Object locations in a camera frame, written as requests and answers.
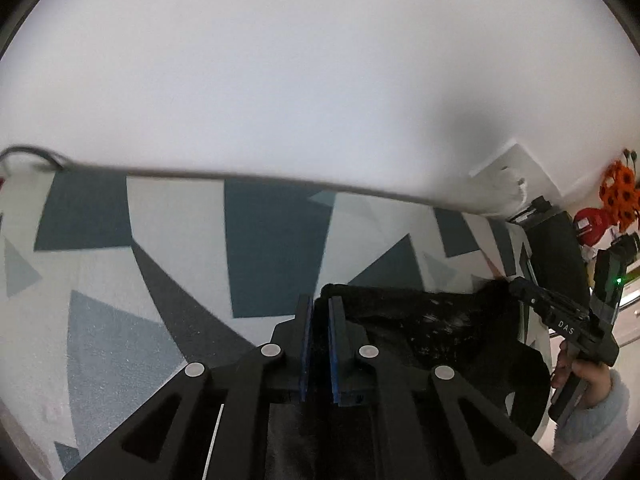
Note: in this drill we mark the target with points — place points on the geometric patterned tablecloth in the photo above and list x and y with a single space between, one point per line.
175 260

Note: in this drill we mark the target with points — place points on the person's right forearm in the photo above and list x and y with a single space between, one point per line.
600 430

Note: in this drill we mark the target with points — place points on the black flat panel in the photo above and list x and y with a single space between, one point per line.
555 250

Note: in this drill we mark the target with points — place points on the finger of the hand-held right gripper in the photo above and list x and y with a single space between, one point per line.
542 297

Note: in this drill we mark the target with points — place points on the black lace-trimmed garment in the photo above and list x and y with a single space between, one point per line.
450 330

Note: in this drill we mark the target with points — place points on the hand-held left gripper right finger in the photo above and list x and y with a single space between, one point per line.
335 350

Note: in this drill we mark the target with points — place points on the orange artificial flowers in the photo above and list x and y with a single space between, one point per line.
620 190

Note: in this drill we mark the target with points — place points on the white wall outlet panel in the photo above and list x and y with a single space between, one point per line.
515 170

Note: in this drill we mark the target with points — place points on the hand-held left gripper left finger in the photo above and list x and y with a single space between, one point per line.
305 350

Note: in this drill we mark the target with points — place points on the red container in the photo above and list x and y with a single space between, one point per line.
592 225

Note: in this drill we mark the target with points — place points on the person's right hand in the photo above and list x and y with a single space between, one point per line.
595 385

